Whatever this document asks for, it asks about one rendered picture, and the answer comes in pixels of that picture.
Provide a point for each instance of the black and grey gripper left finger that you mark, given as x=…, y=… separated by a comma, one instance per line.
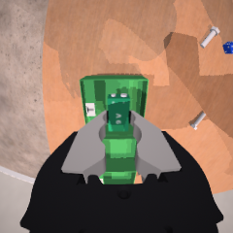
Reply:
x=80, y=155

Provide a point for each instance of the green three-compartment bin rack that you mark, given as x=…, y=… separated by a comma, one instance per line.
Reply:
x=120, y=146

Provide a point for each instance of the grey metal bolt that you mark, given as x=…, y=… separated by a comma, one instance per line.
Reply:
x=214, y=32
x=197, y=121

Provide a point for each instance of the green nine-volt battery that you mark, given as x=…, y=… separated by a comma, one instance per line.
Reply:
x=118, y=108

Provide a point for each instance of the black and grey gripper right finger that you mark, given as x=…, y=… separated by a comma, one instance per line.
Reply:
x=159, y=153

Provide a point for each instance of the blue die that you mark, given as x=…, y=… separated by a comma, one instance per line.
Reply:
x=228, y=47

